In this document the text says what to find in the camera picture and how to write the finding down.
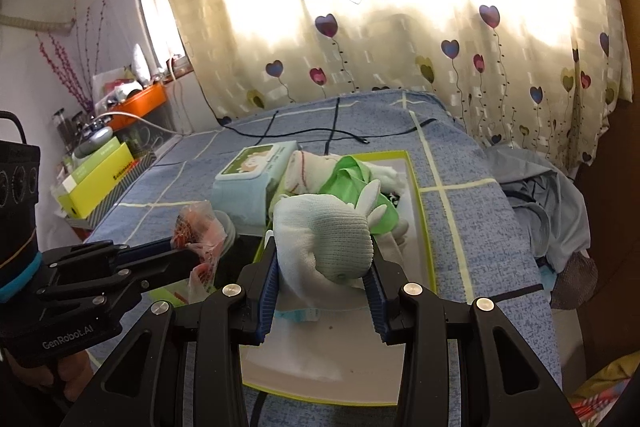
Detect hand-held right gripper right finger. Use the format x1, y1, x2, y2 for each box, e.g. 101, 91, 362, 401
365, 257, 583, 427

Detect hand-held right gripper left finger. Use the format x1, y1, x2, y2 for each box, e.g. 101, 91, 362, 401
60, 234, 281, 427

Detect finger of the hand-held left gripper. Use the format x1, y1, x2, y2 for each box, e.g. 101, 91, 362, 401
126, 248, 208, 294
116, 236, 182, 265

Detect light blue sock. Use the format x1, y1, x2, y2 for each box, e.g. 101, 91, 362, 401
272, 304, 321, 324

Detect clear plastic packet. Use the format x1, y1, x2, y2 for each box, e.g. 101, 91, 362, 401
171, 201, 231, 303

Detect lime green cardboard box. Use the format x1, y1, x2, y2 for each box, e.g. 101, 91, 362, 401
239, 150, 437, 408

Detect light green cloth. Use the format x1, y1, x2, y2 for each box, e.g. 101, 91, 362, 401
320, 156, 401, 235

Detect beige sock with blue stripes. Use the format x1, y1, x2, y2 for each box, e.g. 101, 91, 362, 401
285, 149, 346, 198

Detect person's left hand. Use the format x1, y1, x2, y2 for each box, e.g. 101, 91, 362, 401
10, 348, 96, 404

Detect green plastic jar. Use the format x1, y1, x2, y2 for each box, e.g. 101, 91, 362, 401
147, 279, 193, 308

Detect white bowl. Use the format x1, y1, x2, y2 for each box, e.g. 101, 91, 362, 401
215, 212, 238, 258

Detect striped cardboard box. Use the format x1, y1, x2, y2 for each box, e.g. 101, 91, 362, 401
65, 154, 153, 233

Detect yellow green box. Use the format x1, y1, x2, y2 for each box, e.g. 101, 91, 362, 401
56, 142, 136, 219

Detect green white flat box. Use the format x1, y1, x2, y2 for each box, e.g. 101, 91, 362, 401
65, 141, 123, 188

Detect light blue wet wipes pack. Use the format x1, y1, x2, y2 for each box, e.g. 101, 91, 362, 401
212, 140, 301, 228

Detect blue plaid bed sheet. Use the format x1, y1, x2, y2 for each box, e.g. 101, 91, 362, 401
82, 89, 563, 427

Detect grey oval device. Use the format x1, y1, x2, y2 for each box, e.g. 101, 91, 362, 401
72, 127, 115, 158

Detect orange tray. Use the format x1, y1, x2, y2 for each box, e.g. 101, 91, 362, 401
107, 84, 167, 132

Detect glass jar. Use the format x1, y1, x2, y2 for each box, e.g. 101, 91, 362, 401
52, 107, 73, 152

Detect grey blue clothes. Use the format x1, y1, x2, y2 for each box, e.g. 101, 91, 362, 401
487, 147, 593, 273

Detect grey knit cloth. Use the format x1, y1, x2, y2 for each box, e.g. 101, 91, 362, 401
550, 252, 598, 310

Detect red branch decoration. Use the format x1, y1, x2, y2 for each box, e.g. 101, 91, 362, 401
35, 0, 111, 112

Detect window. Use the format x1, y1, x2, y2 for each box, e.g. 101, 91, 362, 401
131, 0, 188, 68

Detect colourful cloth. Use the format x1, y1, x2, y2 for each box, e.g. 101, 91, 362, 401
570, 352, 636, 427

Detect heart print curtain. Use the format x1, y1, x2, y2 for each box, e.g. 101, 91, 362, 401
150, 0, 631, 168

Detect brown wooden wardrobe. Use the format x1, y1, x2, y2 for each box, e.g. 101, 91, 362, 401
575, 0, 640, 358

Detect white cable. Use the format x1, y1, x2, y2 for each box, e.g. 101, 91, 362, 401
100, 109, 181, 135

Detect black cable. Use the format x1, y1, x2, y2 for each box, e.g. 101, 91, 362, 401
250, 119, 436, 148

